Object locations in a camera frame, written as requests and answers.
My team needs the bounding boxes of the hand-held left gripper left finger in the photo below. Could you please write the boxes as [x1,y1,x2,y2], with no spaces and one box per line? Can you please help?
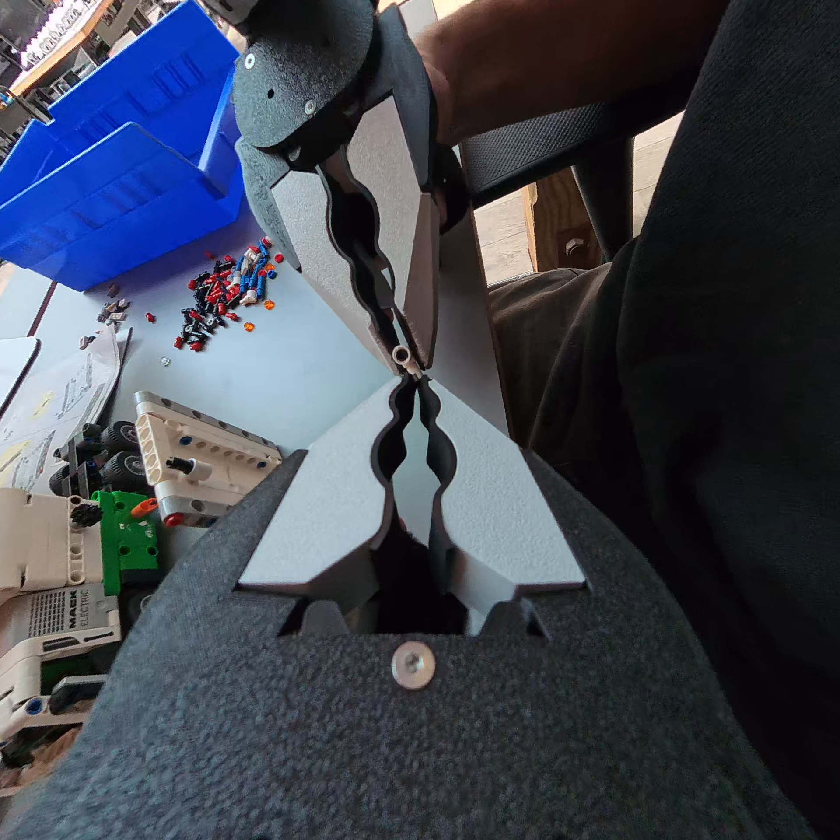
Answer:
[238,378,421,621]

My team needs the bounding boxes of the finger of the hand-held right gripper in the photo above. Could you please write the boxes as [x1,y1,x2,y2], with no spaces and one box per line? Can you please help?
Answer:
[322,91,442,371]
[271,157,404,376]

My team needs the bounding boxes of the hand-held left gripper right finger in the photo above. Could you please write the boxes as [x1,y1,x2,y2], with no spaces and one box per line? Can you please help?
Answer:
[419,377,587,623]

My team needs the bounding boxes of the white brick panel assembly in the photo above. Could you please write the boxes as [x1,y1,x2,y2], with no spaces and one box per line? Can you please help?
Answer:
[134,390,284,530]

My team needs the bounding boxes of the person's right forearm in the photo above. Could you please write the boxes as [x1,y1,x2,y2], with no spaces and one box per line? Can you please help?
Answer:
[459,0,732,143]

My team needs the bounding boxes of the person's right hand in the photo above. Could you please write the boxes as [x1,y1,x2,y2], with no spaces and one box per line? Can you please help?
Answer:
[413,26,481,148]

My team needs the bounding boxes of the pile of small connector pins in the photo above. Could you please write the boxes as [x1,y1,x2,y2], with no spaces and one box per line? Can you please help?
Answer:
[174,236,284,353]

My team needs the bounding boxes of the wooden furniture leg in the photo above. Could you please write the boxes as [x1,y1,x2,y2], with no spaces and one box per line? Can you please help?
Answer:
[525,167,606,274]

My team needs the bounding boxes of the black office chair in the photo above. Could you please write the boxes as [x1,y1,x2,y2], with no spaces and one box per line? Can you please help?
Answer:
[459,101,685,265]

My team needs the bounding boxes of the blue plastic bin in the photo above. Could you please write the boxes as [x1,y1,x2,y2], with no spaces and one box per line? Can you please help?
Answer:
[0,0,263,294]

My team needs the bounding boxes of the person's grey trousers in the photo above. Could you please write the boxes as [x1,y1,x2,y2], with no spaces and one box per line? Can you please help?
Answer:
[489,262,635,448]

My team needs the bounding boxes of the white green toy truck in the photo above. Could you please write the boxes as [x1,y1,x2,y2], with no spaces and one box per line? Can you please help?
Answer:
[0,420,165,772]

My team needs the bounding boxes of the instruction booklet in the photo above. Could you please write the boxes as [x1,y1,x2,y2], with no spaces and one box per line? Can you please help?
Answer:
[0,325,133,488]

